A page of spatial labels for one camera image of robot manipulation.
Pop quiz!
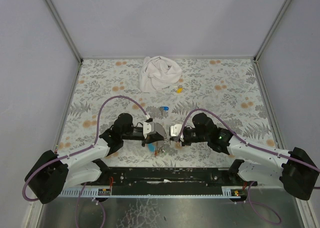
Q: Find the blue keyring holder with rings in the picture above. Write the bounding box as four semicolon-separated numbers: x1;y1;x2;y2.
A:
146;122;167;156

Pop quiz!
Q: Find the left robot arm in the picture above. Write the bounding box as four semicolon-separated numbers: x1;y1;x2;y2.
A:
23;113;166;204

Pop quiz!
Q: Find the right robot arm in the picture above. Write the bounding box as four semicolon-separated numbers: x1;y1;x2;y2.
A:
169;109;320;201

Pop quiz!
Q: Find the key with blue tag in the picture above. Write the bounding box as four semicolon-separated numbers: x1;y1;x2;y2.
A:
159;106;169;111

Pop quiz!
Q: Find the key with yellow tag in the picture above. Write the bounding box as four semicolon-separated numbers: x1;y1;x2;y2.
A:
173;85;183;93

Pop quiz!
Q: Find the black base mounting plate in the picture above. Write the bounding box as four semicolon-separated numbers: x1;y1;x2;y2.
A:
80;166;258;197

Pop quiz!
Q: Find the floral patterned table mat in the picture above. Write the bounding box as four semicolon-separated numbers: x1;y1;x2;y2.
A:
56;58;277;153

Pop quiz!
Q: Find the crumpled white cloth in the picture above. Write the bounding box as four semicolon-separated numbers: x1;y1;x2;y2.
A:
139;56;183;93

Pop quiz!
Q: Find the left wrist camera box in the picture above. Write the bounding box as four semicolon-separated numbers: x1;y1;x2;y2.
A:
142;121;156;138

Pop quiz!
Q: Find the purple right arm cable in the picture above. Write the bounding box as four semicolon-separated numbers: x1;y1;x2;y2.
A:
179;108;320;190

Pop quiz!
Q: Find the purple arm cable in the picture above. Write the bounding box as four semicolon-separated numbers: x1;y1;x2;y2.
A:
22;95;153;201
179;108;320;190

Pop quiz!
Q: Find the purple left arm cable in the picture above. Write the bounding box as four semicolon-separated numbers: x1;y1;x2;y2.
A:
22;95;153;201

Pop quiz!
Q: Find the white slotted cable duct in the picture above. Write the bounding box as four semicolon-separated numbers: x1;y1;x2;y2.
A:
59;186;111;198

